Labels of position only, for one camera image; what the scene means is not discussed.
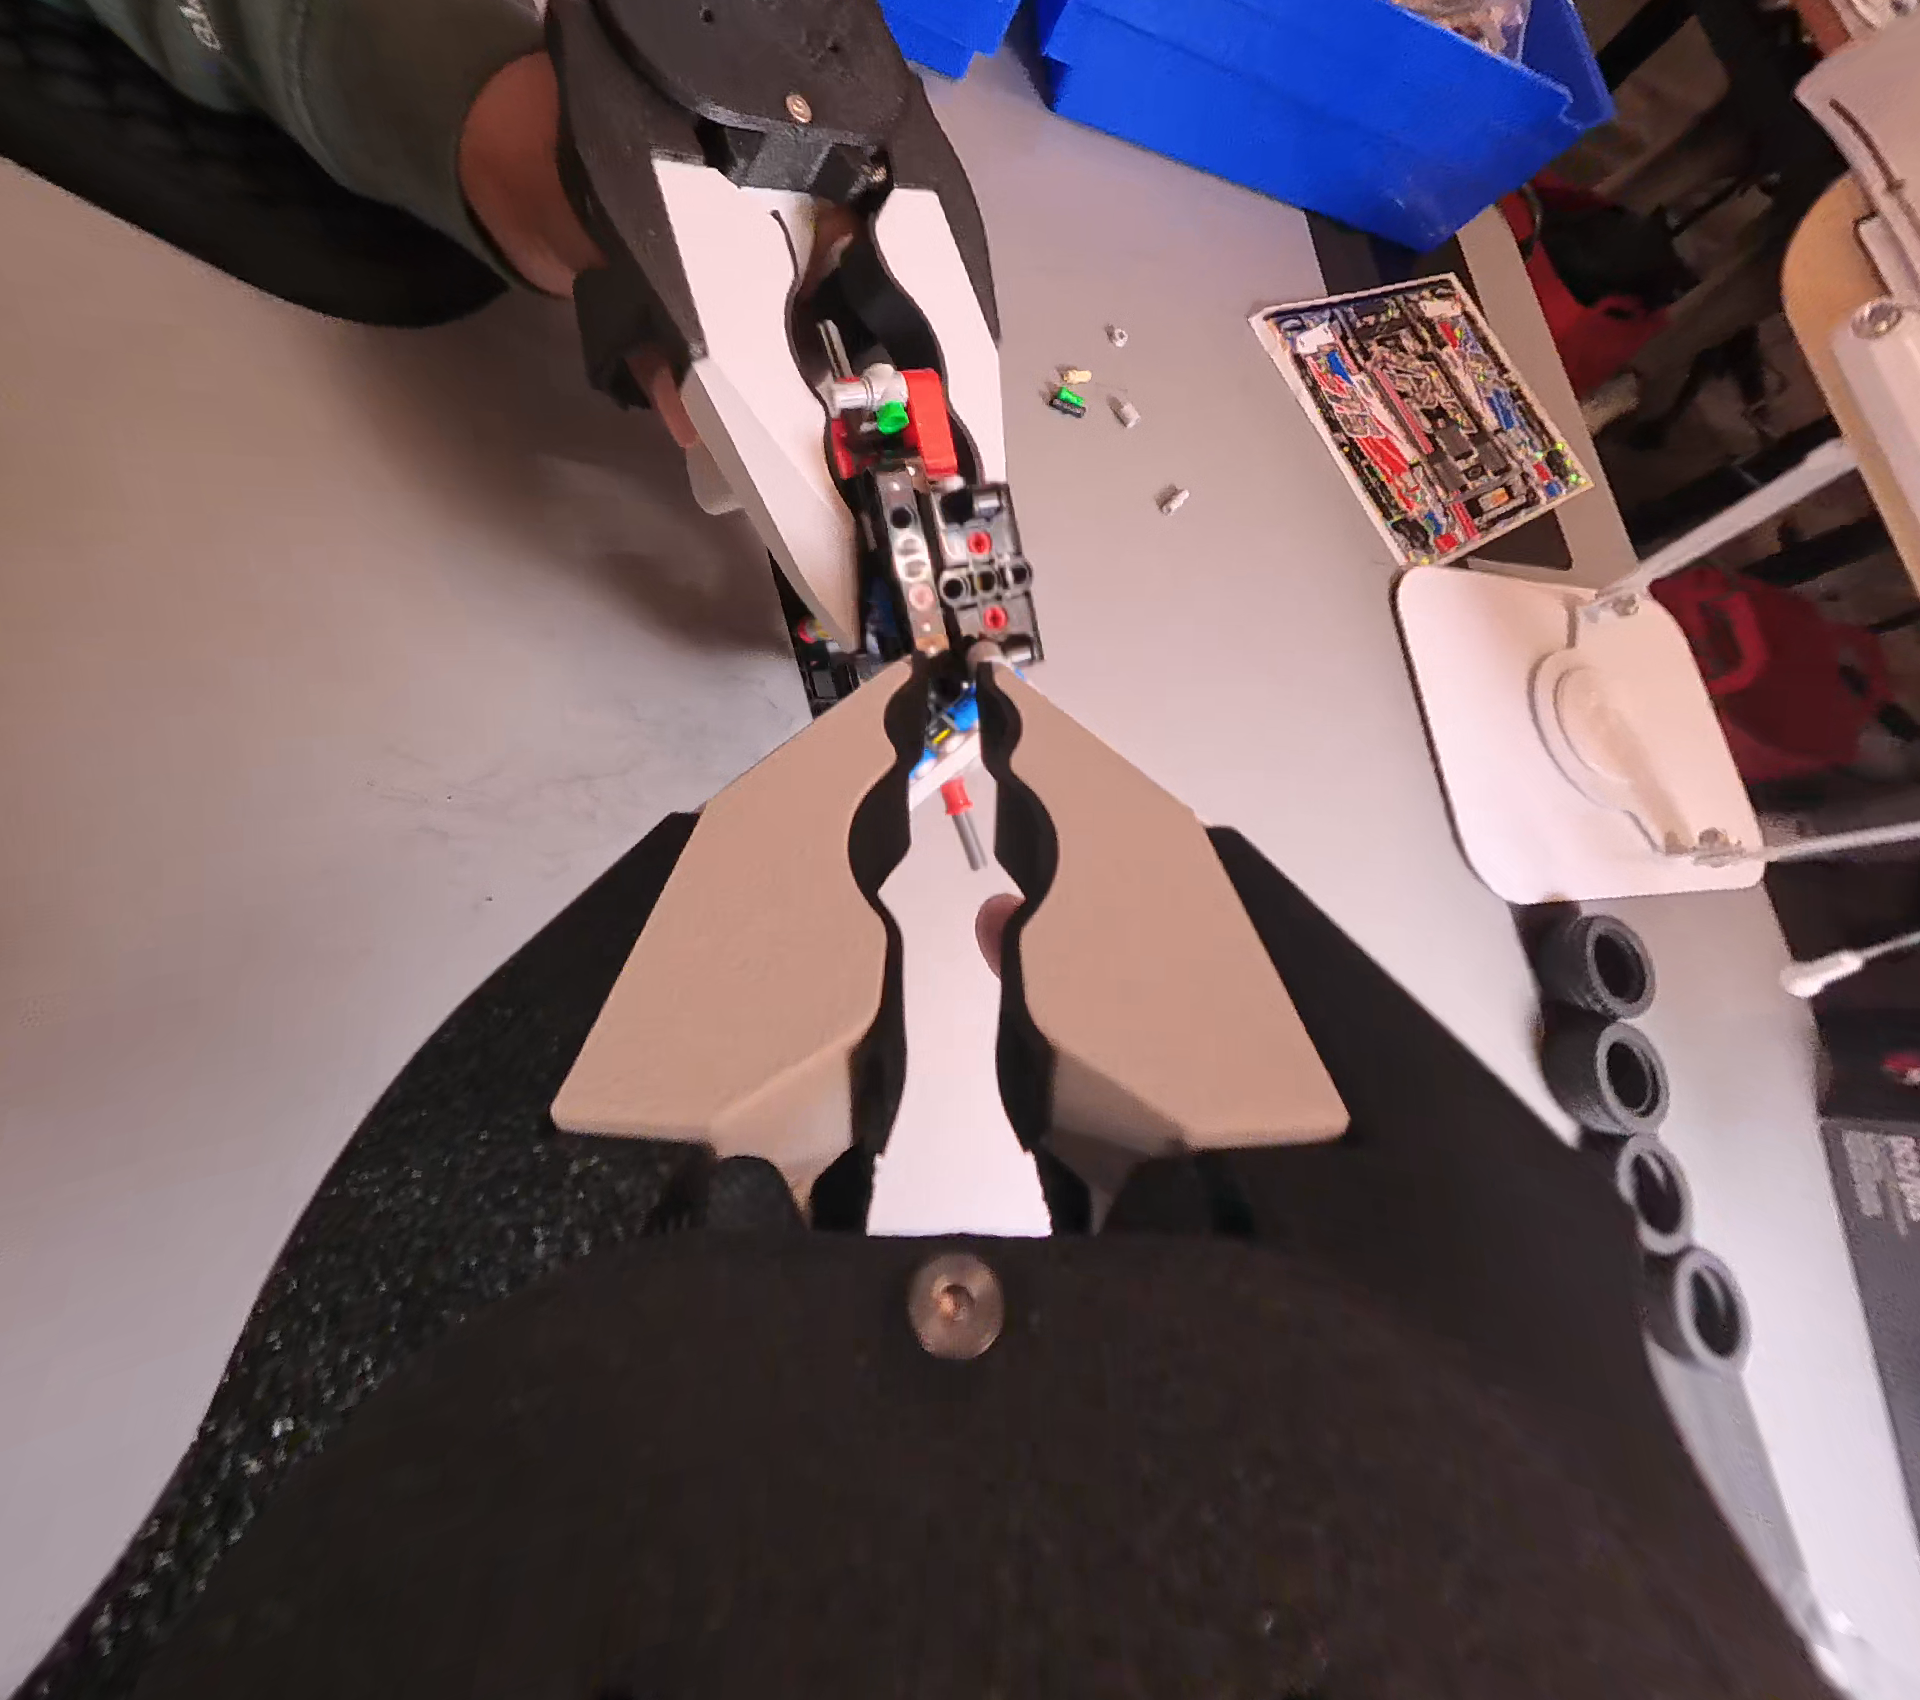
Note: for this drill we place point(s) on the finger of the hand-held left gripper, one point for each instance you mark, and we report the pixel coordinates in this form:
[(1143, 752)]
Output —
[(952, 291), (734, 350)]

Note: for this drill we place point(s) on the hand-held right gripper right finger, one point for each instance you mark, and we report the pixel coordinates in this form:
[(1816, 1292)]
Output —
[(1170, 981)]

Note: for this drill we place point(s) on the person's left hand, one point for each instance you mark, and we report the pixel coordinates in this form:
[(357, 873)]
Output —
[(519, 170)]

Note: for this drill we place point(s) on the white book stand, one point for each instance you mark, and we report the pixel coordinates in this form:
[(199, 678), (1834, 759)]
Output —
[(1500, 710)]

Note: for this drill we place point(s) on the red bag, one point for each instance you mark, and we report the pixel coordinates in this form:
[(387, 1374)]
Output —
[(1784, 681)]

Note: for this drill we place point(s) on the black lego tyre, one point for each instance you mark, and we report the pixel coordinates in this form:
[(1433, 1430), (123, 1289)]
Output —
[(1568, 1070), (1568, 942), (1665, 1341), (1635, 1221)]

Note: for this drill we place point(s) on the person's right hand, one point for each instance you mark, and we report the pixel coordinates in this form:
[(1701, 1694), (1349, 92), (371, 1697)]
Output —
[(995, 935)]

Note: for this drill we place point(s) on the red fabric item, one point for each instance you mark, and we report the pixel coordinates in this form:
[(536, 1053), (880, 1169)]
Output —
[(1590, 320)]

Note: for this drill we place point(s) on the black red lego assembly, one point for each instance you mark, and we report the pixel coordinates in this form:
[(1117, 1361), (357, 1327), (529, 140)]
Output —
[(960, 560)]

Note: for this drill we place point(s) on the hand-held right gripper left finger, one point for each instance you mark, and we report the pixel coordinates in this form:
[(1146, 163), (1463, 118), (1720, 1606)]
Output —
[(720, 981)]

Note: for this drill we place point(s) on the colourful sticker sheet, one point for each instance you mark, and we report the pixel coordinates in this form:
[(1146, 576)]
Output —
[(1424, 424)]

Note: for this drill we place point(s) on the lego set box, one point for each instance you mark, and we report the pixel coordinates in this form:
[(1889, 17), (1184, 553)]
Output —
[(1875, 1190)]

